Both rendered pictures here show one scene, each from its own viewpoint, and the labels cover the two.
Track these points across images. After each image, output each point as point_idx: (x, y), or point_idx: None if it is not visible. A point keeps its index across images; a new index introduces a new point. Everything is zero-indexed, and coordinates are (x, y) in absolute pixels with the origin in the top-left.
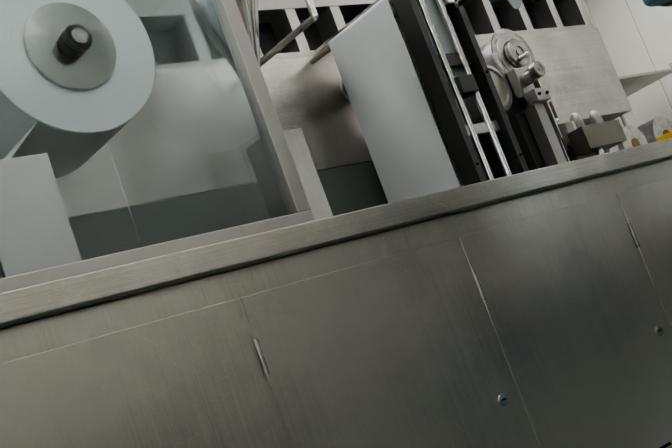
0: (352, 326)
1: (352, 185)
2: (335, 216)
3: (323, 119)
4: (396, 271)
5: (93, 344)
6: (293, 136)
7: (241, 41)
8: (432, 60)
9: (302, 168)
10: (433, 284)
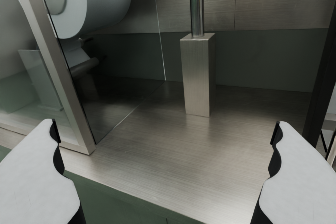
0: (89, 201)
1: (320, 44)
2: (69, 171)
3: None
4: (116, 202)
5: (3, 152)
6: (199, 45)
7: (37, 36)
8: (333, 40)
9: (198, 68)
10: (139, 219)
